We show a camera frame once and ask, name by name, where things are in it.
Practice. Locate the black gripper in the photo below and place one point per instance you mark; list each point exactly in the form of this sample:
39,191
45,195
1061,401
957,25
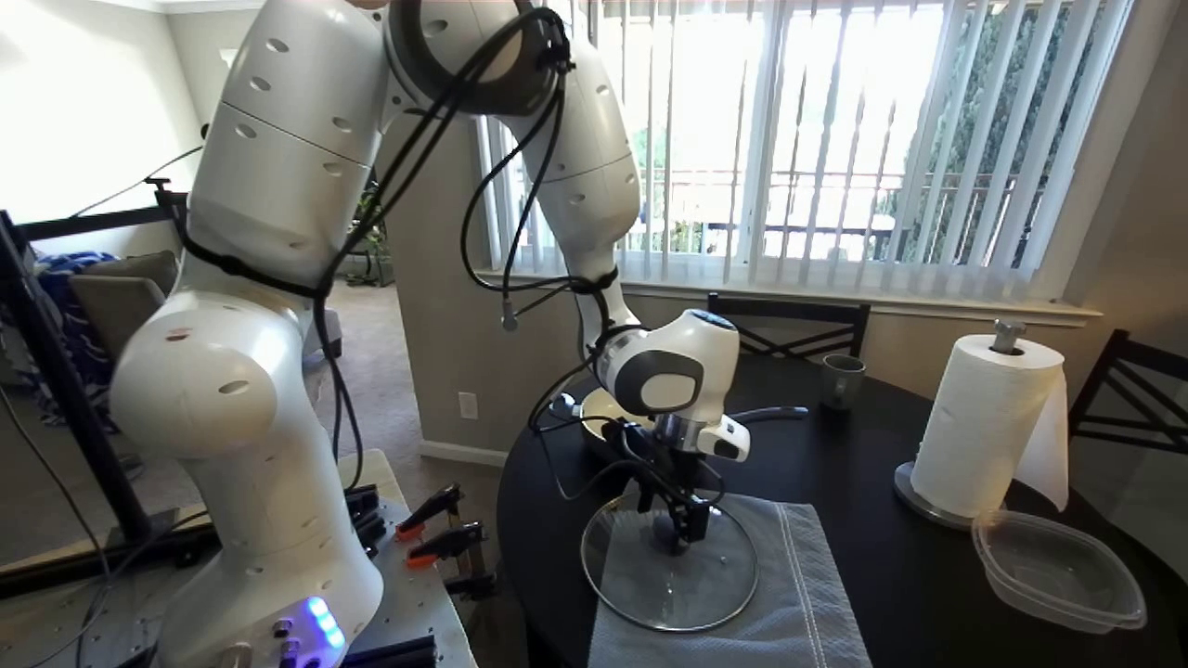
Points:
668,478

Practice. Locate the glass pot lid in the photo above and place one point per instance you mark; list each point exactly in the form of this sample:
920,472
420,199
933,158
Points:
644,582

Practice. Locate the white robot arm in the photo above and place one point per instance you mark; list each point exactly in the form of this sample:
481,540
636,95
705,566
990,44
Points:
292,176

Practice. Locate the light blue cloth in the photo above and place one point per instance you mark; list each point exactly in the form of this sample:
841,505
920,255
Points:
798,615

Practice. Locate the round black table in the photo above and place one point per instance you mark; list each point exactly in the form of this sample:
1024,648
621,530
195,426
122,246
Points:
914,588

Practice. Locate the black chair by blinds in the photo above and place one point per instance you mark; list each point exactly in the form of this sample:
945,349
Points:
794,330

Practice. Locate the grey mug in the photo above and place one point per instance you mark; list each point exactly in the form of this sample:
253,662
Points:
841,385

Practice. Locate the orange black clamp left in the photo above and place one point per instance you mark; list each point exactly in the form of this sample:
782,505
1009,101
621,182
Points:
438,504

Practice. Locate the orange black clamp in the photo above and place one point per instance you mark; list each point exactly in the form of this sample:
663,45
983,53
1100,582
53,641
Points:
447,545
438,504

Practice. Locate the orange black clamp right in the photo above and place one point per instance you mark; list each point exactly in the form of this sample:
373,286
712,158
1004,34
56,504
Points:
447,545

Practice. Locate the paper towel roll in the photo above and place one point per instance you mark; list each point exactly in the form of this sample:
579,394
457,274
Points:
999,417

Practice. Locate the white vertical blinds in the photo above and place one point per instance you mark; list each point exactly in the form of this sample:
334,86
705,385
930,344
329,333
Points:
853,145

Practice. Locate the clear plastic container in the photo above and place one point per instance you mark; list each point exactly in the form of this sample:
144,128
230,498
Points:
1059,577

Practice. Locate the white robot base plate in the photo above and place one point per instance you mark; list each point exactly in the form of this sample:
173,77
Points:
393,622

